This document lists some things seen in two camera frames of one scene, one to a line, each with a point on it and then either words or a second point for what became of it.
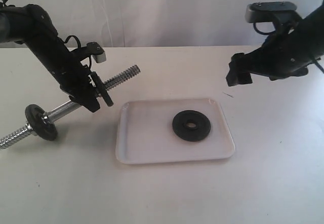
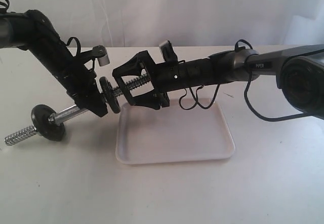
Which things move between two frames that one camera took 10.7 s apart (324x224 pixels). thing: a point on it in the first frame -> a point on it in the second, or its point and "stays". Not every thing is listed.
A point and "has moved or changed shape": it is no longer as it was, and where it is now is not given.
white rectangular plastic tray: [146, 134] stays
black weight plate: [201, 130] -> [125, 90]
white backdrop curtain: [161, 13] stays
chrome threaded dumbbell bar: [64, 108] has moved or changed shape
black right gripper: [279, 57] -> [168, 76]
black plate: [40, 122] has moved or changed shape
